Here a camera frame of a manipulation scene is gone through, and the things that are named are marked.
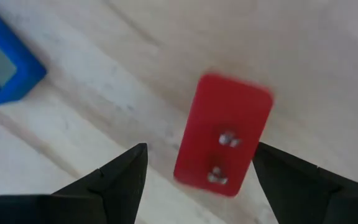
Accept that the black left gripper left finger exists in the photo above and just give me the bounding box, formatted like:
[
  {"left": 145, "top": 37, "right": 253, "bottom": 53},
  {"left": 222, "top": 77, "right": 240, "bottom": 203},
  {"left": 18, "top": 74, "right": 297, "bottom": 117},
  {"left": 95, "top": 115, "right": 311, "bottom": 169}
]
[{"left": 0, "top": 142, "right": 149, "bottom": 224}]

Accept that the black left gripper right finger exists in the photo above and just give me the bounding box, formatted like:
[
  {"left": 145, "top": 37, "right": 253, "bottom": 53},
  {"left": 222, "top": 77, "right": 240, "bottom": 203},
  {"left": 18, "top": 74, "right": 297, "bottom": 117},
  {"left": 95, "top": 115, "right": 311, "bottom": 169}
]
[{"left": 252, "top": 141, "right": 358, "bottom": 224}]

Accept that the red power adapter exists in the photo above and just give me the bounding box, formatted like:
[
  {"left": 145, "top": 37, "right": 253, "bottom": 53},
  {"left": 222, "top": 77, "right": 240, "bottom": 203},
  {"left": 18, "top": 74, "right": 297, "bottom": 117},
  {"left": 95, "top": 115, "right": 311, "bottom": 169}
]
[{"left": 173, "top": 73, "right": 275, "bottom": 198}]

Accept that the blue rectangular plastic holder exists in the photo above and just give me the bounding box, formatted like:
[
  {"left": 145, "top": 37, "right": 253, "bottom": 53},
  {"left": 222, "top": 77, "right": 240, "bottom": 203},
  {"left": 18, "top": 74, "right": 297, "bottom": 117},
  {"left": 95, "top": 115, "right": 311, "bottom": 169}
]
[{"left": 0, "top": 0, "right": 48, "bottom": 106}]

